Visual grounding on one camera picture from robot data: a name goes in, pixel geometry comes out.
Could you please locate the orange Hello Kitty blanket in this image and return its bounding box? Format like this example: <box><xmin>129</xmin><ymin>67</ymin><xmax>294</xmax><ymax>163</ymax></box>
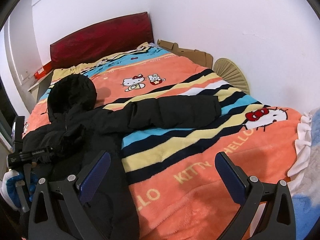
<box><xmin>25</xmin><ymin>44</ymin><xmax>301</xmax><ymax>239</ymax></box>

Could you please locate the black hooded puffer jacket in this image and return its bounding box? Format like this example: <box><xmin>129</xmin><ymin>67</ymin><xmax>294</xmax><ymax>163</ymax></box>
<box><xmin>23</xmin><ymin>74</ymin><xmax>221</xmax><ymax>239</ymax></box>

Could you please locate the dark red headboard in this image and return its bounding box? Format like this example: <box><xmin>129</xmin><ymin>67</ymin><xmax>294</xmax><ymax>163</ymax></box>
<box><xmin>50</xmin><ymin>12</ymin><xmax>154</xmax><ymax>69</ymax></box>

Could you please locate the beige woven hand fan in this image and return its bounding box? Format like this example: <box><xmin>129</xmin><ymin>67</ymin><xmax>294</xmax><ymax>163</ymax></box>
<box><xmin>213</xmin><ymin>58</ymin><xmax>250</xmax><ymax>94</ymax></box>

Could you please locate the left hand blue white glove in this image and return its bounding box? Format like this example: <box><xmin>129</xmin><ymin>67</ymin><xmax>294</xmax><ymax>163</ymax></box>
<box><xmin>1</xmin><ymin>170</ymin><xmax>39</xmax><ymax>211</ymax></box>

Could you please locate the white bedside shelf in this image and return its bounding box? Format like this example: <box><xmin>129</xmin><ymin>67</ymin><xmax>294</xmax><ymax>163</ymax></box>
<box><xmin>28</xmin><ymin>73</ymin><xmax>53</xmax><ymax>102</ymax></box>

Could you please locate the red box on shelf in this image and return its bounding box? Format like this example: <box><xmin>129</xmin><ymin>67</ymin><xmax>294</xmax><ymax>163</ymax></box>
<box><xmin>34</xmin><ymin>61</ymin><xmax>53</xmax><ymax>80</ymax></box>

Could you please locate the white blue floral quilt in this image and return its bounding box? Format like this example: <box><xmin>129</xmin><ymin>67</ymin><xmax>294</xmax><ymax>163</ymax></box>
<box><xmin>287</xmin><ymin>108</ymin><xmax>319</xmax><ymax>239</ymax></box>

